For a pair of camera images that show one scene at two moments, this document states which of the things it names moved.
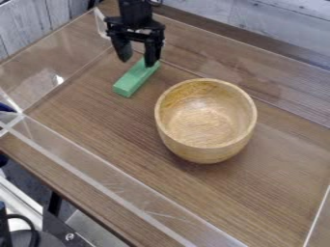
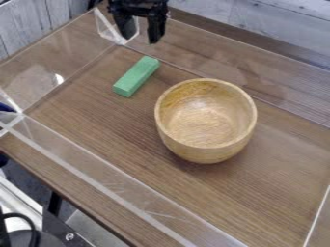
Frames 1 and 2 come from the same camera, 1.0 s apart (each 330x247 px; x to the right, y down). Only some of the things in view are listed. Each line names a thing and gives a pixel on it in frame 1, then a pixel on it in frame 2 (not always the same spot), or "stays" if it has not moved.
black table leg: x=54 y=204 stays
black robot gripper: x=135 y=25 to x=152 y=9
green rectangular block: x=135 y=78 stays
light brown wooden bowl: x=204 y=117 stays
